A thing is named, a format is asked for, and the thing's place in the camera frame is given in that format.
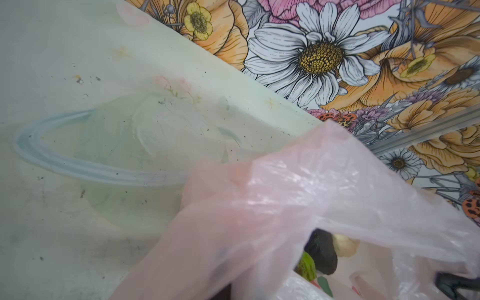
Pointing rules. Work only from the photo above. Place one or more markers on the right aluminium corner post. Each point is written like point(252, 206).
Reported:
point(456, 121)

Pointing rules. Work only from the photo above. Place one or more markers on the beige garlic bulb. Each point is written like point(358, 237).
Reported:
point(345, 246)

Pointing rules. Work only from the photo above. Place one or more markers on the dark green avocado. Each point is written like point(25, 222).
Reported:
point(320, 247)

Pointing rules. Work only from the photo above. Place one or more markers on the bright green bumpy fruit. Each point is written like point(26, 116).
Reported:
point(306, 267)

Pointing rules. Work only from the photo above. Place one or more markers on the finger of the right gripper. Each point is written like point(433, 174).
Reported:
point(451, 285)

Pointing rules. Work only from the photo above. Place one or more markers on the pink plastic bag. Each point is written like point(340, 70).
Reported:
point(245, 225)

